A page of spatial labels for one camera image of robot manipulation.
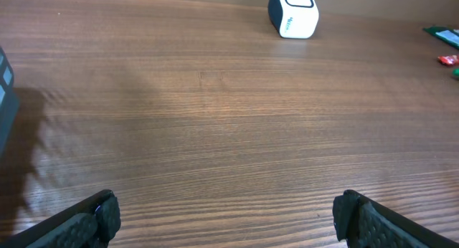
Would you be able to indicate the red stick sachet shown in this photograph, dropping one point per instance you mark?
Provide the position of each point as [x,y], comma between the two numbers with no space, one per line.
[451,60]

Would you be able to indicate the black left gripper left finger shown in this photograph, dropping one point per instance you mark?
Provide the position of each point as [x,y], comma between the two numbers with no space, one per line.
[92,222]

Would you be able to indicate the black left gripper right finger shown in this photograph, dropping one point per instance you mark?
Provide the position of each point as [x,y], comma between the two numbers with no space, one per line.
[364,223]

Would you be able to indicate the grey plastic shopping basket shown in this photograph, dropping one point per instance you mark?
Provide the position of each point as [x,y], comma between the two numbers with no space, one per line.
[9,100]

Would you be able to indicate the green 3M gloves packet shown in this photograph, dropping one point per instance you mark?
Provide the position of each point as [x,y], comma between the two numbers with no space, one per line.
[445,34]

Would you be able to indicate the white barcode scanner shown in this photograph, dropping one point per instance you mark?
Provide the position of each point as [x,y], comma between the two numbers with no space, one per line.
[294,19]

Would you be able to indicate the red yellow sauce bottle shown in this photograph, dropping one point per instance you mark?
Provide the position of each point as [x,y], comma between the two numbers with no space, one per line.
[456,73]

